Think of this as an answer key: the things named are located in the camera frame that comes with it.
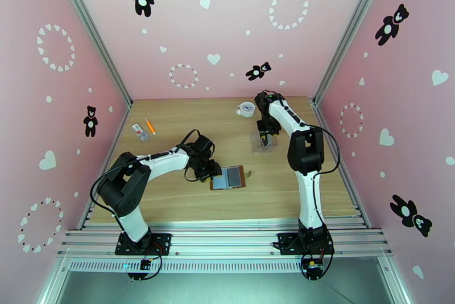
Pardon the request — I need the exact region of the small white alarm clock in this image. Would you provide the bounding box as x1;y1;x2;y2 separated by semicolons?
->
234;101;258;118

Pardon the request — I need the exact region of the aluminium frame post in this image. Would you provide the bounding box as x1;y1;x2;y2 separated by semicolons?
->
48;0;133;106
312;0;396;105

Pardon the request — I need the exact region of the clear small staple box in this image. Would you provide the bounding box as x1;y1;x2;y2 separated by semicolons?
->
131;122;150;142

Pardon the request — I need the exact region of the brown leather card holder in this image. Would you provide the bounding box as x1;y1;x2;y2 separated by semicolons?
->
209;165;253;191

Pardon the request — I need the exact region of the aluminium rail deck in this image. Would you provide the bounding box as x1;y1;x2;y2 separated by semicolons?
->
56;216;394;260

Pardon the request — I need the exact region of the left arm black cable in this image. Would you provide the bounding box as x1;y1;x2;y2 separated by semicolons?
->
89;129;201;219

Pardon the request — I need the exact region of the clear acrylic card stand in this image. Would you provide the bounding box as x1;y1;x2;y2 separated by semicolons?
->
250;130;279;153

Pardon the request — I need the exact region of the aluminium side rail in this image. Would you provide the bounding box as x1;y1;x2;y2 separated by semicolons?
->
76;101;133;231
312;100;371;230

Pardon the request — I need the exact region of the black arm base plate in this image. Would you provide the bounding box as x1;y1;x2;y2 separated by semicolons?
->
114;232;173;256
274;232;336;256

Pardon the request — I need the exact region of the perforated metal vent strip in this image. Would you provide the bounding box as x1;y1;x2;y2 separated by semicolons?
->
67;259;384;274

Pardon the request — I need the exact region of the orange pen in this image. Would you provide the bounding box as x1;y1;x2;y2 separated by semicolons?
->
143;117;158;136

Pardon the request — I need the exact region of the black yellow connector module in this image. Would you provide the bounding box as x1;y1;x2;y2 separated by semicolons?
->
302;258;326;281

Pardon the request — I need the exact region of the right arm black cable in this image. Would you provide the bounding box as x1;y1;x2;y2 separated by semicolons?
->
311;125;341;176

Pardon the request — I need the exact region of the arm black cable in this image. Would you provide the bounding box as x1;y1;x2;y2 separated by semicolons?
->
89;129;201;219
311;125;341;176

